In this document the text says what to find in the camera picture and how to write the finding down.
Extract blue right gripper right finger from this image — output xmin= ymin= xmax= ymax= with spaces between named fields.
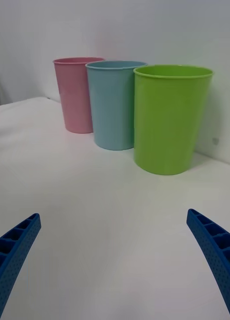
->
xmin=186 ymin=208 xmax=230 ymax=320

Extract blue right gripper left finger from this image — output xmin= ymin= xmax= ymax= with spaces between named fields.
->
xmin=0 ymin=212 xmax=42 ymax=320

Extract green plastic bin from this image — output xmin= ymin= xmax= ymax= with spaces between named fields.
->
xmin=133 ymin=64 xmax=215 ymax=176

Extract pink plastic bin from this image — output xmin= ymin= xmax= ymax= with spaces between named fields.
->
xmin=52 ymin=56 xmax=105 ymax=134

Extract pale blue plastic bin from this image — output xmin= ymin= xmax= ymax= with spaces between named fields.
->
xmin=85 ymin=60 xmax=148 ymax=151

